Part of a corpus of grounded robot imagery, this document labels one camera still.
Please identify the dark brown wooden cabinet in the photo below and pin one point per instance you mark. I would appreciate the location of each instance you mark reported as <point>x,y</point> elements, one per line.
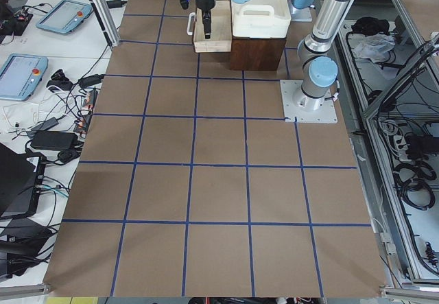
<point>256,54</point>

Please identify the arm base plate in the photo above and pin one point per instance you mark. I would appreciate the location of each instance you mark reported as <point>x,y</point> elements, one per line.
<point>299,108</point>
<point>299,15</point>

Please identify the black laptop computer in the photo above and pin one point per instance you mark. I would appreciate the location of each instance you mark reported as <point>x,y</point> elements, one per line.
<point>21,176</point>

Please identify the blue teach pendant far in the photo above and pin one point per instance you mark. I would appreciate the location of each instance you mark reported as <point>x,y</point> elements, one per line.
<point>65,17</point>

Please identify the blue teach pendant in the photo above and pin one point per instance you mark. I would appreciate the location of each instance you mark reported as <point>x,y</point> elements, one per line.
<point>65,17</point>
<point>20,75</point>

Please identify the aluminium frame post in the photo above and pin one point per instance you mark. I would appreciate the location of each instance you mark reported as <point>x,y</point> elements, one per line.
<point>106,22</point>

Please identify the blue teach pendant near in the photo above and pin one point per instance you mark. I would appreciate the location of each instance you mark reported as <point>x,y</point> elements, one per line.
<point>20,75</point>

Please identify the black power adapter brick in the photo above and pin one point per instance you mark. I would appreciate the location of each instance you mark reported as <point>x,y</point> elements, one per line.
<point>56,141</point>

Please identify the open wooden drawer white handle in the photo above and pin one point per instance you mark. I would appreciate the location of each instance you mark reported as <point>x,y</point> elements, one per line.
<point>221,29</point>

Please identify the white plastic tray bin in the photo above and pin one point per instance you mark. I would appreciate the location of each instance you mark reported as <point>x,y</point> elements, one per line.
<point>260,19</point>

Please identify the crumpled white cloth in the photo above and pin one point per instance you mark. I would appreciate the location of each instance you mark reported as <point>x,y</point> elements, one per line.
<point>375,48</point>

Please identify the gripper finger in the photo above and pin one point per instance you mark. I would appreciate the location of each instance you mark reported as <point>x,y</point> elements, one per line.
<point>206,20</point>

